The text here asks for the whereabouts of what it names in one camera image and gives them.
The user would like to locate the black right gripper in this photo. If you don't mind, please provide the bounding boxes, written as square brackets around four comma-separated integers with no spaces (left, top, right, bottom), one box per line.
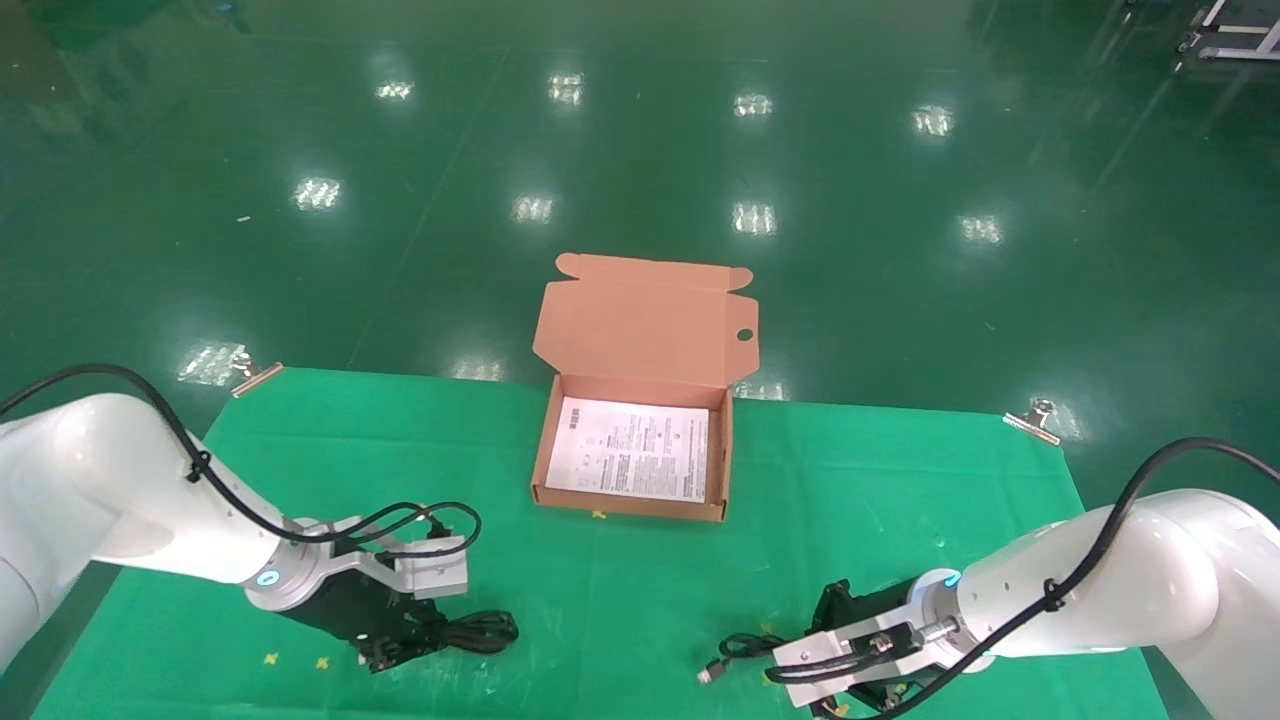
[808,578,937,720]

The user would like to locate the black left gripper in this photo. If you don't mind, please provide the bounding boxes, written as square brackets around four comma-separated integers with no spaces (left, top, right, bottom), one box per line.
[280,570,451,674]

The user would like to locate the black data cable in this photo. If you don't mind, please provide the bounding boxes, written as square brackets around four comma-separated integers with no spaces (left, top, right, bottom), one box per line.
[438,610,521,657]

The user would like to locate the brown cardboard mailer box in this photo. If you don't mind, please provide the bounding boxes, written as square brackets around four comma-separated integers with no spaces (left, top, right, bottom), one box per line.
[529,252,762,524]

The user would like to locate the green table cloth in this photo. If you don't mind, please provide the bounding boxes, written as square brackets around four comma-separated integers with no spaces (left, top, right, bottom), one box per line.
[30,366,1171,720]

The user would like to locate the white printed paper sheet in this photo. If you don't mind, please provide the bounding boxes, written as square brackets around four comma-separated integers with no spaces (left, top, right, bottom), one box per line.
[545,397,712,504]

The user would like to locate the silver metal binder clip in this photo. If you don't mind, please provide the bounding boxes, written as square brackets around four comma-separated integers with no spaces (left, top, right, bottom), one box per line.
[1003,397,1064,445]
[229,349,285,400]

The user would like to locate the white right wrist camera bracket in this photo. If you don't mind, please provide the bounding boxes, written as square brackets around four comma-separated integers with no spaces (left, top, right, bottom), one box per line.
[771,618,963,712]

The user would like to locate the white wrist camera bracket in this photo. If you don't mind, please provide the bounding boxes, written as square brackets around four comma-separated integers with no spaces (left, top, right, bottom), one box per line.
[771,618,963,712]
[300,515,471,602]

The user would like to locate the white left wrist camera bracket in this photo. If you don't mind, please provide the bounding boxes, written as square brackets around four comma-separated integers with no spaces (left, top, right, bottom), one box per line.
[300,515,471,602]

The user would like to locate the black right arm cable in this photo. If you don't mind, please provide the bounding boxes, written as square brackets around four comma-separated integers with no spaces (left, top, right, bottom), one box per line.
[765,437,1280,720]

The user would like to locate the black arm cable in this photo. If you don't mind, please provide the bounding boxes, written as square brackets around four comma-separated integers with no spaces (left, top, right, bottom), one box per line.
[0,363,484,561]
[765,437,1280,720]

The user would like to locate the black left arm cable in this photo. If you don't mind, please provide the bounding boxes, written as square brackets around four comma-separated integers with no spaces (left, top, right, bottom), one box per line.
[0,363,484,561]

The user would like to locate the white metal cart frame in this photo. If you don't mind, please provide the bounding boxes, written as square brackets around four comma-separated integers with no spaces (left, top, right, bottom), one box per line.
[1177,0,1280,62]

